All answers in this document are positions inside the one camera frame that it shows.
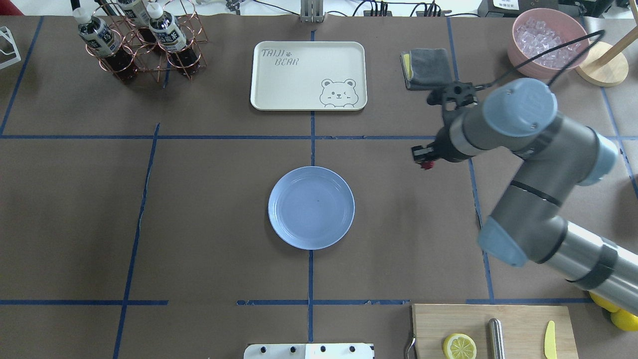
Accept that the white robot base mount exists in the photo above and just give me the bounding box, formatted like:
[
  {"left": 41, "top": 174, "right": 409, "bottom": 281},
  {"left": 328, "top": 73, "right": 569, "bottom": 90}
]
[{"left": 243, "top": 343, "right": 375, "bottom": 359}]

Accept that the wooden cutting board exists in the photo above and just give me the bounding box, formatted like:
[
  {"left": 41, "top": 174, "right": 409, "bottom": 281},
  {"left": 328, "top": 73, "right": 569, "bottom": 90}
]
[{"left": 412, "top": 304, "right": 579, "bottom": 359}]

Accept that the copper wire bottle rack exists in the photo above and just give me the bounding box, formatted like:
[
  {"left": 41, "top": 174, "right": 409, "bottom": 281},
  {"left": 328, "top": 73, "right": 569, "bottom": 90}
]
[{"left": 71, "top": 0, "right": 209, "bottom": 86}]

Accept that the half lemon slice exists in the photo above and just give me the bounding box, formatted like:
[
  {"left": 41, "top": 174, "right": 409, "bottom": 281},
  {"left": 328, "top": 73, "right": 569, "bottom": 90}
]
[{"left": 442, "top": 333, "right": 477, "bottom": 359}]

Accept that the cream bear tray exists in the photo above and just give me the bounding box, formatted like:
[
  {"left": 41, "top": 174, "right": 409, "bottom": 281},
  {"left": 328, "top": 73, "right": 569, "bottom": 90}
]
[{"left": 250, "top": 41, "right": 368, "bottom": 111}]

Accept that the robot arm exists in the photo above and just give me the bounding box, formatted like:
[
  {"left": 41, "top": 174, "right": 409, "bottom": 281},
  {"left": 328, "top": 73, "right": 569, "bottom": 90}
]
[{"left": 412, "top": 78, "right": 638, "bottom": 314}]

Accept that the steel knife handle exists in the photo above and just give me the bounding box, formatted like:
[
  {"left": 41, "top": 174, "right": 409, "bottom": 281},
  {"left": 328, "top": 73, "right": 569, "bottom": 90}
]
[{"left": 488, "top": 318, "right": 505, "bottom": 359}]

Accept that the white wire cup rack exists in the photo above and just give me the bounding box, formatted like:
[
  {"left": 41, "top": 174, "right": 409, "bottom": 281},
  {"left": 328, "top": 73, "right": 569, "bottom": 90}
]
[{"left": 0, "top": 26, "right": 22, "bottom": 70}]

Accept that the yellow lemon small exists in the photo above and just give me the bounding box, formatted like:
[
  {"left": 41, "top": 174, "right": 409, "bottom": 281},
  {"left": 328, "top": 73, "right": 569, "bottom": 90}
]
[{"left": 610, "top": 309, "right": 638, "bottom": 332}]

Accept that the tea bottle middle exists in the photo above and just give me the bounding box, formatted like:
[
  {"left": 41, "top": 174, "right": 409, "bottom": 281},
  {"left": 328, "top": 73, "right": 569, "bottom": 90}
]
[{"left": 117, "top": 0, "right": 157, "bottom": 43}]

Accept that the blue plastic plate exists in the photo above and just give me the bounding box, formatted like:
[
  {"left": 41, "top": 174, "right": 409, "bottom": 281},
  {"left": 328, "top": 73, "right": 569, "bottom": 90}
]
[{"left": 267, "top": 166, "right": 356, "bottom": 250}]

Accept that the yellow lemon large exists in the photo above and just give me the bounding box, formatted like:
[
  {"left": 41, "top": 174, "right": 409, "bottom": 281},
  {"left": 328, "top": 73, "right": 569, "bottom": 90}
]
[{"left": 589, "top": 292, "right": 620, "bottom": 313}]

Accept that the wooden paper towel stand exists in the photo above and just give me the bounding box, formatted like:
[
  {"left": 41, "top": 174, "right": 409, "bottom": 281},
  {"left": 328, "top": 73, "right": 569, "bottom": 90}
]
[{"left": 576, "top": 27, "right": 638, "bottom": 88}]

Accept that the pink bowl with ice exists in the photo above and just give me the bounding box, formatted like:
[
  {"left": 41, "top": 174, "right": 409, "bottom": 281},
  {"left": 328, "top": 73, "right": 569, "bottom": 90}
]
[{"left": 507, "top": 7, "right": 591, "bottom": 80}]

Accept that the tea bottle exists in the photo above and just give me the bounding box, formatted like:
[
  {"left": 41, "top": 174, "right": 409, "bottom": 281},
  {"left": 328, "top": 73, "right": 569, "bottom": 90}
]
[
  {"left": 147, "top": 2, "right": 200, "bottom": 77},
  {"left": 72, "top": 7, "right": 137, "bottom": 83},
  {"left": 117, "top": 0, "right": 157, "bottom": 43}
]

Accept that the tea bottle front left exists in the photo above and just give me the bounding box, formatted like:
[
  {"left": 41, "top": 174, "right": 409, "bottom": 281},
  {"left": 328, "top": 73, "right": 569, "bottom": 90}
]
[{"left": 72, "top": 7, "right": 137, "bottom": 83}]

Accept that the yellow plastic knife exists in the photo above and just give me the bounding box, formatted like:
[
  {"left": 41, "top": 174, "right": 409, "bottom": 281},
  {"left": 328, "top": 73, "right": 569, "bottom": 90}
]
[{"left": 544, "top": 320, "right": 557, "bottom": 359}]

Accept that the tea bottle right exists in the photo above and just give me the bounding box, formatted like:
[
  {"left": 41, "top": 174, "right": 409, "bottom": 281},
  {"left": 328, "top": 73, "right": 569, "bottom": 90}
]
[{"left": 147, "top": 2, "right": 200, "bottom": 77}]

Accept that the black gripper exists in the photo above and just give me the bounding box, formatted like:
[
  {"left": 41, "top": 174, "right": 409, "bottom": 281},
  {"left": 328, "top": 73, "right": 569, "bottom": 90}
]
[{"left": 411, "top": 127, "right": 471, "bottom": 164}]

